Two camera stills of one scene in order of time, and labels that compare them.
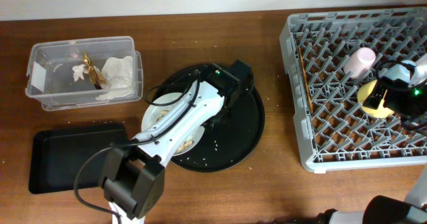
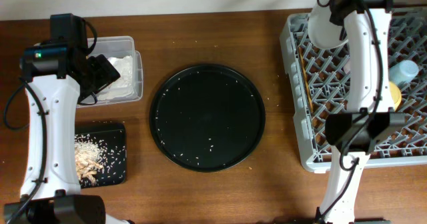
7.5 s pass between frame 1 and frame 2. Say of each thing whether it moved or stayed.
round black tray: stayed
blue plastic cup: stayed
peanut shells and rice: moved
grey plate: moved
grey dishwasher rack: stayed
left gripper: moved
